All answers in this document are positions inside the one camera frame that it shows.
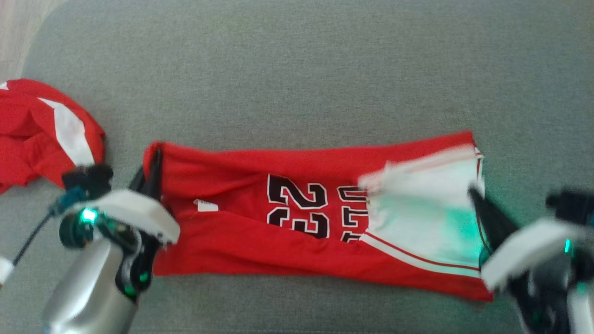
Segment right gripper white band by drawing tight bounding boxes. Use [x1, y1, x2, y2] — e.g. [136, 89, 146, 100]
[469, 186, 586, 292]

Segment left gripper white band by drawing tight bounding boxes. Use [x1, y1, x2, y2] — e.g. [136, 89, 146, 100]
[69, 148, 181, 245]

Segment red shorts with white stripe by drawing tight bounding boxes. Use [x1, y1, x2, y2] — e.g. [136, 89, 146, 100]
[0, 78, 105, 194]

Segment red basketball jersey number 23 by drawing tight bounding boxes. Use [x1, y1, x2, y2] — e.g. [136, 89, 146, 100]
[143, 131, 493, 302]

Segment grey fabric sofa seat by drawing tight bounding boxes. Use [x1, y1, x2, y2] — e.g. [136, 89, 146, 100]
[0, 0, 594, 334]

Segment black cable with teal connector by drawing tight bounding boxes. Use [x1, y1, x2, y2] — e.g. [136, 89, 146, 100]
[0, 186, 90, 286]

